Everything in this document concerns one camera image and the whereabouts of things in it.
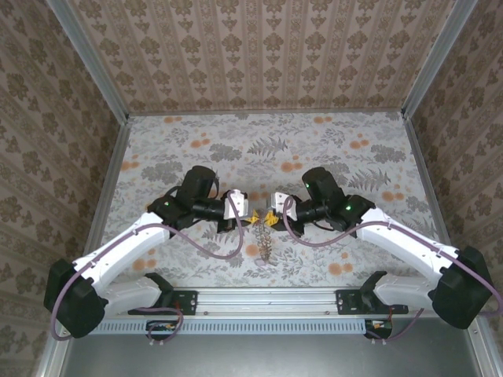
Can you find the aluminium base beam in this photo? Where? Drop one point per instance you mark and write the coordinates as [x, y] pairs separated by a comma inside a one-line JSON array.
[[267, 300]]

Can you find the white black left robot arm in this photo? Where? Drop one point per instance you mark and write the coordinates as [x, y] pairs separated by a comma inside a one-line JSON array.
[[129, 240]]

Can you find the aluminium frame post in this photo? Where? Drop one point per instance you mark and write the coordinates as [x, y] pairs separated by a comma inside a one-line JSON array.
[[436, 59], [90, 63]]

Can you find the metal keys bunch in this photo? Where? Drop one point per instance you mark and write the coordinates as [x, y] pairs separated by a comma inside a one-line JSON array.
[[265, 243]]

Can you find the aluminium table side rail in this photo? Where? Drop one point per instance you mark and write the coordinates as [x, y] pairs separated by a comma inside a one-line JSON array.
[[428, 184], [108, 188]]

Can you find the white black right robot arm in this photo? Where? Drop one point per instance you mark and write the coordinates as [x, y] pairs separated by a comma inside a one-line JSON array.
[[397, 232]]

